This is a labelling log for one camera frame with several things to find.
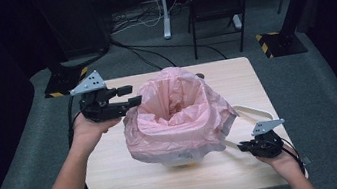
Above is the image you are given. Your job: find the white desk frame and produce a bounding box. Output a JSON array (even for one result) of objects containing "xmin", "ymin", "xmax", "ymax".
[{"xmin": 157, "ymin": 0, "xmax": 243, "ymax": 41}]

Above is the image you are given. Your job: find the black chair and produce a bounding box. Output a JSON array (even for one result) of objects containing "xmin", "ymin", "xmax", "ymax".
[{"xmin": 183, "ymin": 0, "xmax": 265, "ymax": 61}]

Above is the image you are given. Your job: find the black stand with striped base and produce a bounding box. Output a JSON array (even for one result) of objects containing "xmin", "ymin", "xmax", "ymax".
[
  {"xmin": 38, "ymin": 45, "xmax": 92, "ymax": 100},
  {"xmin": 249, "ymin": 0, "xmax": 320, "ymax": 61}
]

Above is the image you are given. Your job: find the bundle of floor cables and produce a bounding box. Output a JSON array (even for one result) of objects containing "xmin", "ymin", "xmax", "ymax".
[{"xmin": 106, "ymin": 0, "xmax": 182, "ymax": 36}]

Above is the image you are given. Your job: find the person's right hand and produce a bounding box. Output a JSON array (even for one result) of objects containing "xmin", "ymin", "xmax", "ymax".
[{"xmin": 255, "ymin": 145, "xmax": 304, "ymax": 186}]

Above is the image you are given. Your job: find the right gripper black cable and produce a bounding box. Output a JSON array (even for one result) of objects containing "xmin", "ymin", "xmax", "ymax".
[{"xmin": 278, "ymin": 134, "xmax": 308, "ymax": 180}]

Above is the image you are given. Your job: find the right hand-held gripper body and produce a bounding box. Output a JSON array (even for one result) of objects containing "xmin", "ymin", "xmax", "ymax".
[{"xmin": 249, "ymin": 118, "xmax": 291, "ymax": 160}]

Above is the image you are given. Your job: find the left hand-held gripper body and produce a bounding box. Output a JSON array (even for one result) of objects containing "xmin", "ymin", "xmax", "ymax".
[{"xmin": 66, "ymin": 66, "xmax": 127, "ymax": 127}]

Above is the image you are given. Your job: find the grey tape piece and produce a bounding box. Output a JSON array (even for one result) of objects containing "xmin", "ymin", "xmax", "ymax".
[{"xmin": 301, "ymin": 154, "xmax": 313, "ymax": 166}]

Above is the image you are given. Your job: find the black floor cable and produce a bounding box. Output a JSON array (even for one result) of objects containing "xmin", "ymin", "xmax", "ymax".
[{"xmin": 110, "ymin": 22, "xmax": 228, "ymax": 78}]

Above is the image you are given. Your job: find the person's left hand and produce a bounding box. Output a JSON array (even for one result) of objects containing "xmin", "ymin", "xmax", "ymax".
[{"xmin": 66, "ymin": 107, "xmax": 127, "ymax": 157}]

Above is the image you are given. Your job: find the white bin rim ring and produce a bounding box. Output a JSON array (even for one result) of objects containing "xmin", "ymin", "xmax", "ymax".
[{"xmin": 218, "ymin": 98, "xmax": 279, "ymax": 155}]

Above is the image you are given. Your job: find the pink plastic trash bag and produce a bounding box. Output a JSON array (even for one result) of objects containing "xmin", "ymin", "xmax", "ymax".
[{"xmin": 115, "ymin": 57, "xmax": 245, "ymax": 170}]

